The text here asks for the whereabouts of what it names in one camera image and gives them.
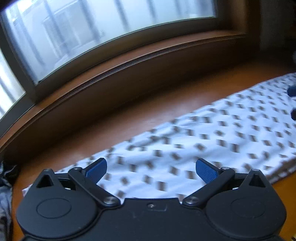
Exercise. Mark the white patterned pyjama pants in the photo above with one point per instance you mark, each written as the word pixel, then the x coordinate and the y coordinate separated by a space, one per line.
pixel 251 129

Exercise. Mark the grey sweatshirt garment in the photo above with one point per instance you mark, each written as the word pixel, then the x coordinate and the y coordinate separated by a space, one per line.
pixel 8 178

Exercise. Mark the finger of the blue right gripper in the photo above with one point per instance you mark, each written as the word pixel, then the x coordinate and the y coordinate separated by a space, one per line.
pixel 291 91
pixel 293 114

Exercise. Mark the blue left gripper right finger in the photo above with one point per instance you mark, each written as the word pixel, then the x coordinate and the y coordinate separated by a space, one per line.
pixel 217 180

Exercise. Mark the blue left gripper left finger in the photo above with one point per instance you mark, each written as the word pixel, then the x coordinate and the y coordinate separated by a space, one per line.
pixel 87 179

